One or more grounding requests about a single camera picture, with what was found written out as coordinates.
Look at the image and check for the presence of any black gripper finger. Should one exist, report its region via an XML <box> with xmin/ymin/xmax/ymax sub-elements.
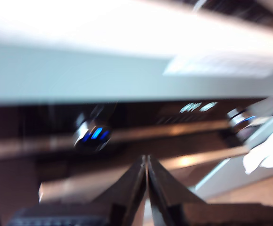
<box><xmin>90</xmin><ymin>154</ymin><xmax>148</xmax><ymax>226</ymax></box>
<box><xmin>147</xmin><ymin>154</ymin><xmax>207</xmax><ymax>226</ymax></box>

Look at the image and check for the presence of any blue-lit mode rotary knob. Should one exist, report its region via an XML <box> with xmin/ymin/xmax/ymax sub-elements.
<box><xmin>73</xmin><ymin>113</ymin><xmax>112</xmax><ymax>151</ymax></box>

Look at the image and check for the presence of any black built-in oven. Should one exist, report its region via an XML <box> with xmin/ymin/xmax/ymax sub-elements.
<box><xmin>0</xmin><ymin>96</ymin><xmax>273</xmax><ymax>226</ymax></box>

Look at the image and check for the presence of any blue-ringed temperature rotary knob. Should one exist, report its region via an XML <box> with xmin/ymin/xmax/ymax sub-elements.
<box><xmin>226</xmin><ymin>106</ymin><xmax>257</xmax><ymax>140</ymax></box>

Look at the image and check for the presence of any pale green cabinet side panel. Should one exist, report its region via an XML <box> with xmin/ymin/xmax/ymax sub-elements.
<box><xmin>194</xmin><ymin>103</ymin><xmax>273</xmax><ymax>199</ymax></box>

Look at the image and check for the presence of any white cloth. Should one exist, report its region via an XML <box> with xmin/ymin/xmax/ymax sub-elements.
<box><xmin>242</xmin><ymin>136</ymin><xmax>273</xmax><ymax>175</ymax></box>

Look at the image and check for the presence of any pale green filler panel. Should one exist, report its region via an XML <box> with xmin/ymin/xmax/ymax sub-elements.
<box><xmin>0</xmin><ymin>43</ymin><xmax>273</xmax><ymax>104</ymax></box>

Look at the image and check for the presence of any white programme table sticker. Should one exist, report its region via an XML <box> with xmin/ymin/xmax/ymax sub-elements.
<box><xmin>162</xmin><ymin>53</ymin><xmax>273</xmax><ymax>79</ymax></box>

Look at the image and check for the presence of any steel oven door handle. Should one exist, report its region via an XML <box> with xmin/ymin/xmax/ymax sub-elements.
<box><xmin>38</xmin><ymin>147</ymin><xmax>251</xmax><ymax>204</ymax></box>

